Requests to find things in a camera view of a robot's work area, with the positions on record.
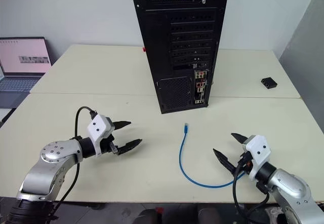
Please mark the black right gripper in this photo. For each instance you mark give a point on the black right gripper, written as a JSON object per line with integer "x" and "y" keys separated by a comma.
{"x": 245, "y": 162}

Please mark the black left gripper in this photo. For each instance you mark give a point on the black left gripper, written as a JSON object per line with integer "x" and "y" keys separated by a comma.
{"x": 107, "y": 145}

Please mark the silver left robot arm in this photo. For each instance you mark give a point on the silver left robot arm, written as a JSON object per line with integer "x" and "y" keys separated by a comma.
{"x": 53, "y": 154}

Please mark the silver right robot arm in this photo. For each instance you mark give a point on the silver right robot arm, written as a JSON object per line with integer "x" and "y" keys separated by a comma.
{"x": 291, "y": 183}

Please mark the dark rounded shape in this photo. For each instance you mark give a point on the dark rounded shape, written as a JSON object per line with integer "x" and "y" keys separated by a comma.
{"x": 210, "y": 216}

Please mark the small black adapter box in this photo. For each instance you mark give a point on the small black adapter box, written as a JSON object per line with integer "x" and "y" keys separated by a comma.
{"x": 269, "y": 82}

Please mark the grey partition panel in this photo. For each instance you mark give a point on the grey partition panel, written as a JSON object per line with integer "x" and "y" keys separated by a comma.
{"x": 306, "y": 56}

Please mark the black desktop computer tower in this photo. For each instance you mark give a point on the black desktop computer tower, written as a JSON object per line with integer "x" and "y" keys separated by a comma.
{"x": 182, "y": 31}

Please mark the open grey laptop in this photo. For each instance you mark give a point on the open grey laptop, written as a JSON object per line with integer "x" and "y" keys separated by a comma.
{"x": 22, "y": 56}

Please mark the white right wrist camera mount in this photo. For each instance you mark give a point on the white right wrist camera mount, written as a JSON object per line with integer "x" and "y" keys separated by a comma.
{"x": 259, "y": 150}

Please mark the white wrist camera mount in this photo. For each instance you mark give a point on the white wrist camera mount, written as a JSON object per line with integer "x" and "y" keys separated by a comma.
{"x": 97, "y": 127}
{"x": 259, "y": 150}

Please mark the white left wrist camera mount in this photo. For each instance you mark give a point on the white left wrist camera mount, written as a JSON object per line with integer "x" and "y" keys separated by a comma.
{"x": 97, "y": 127}

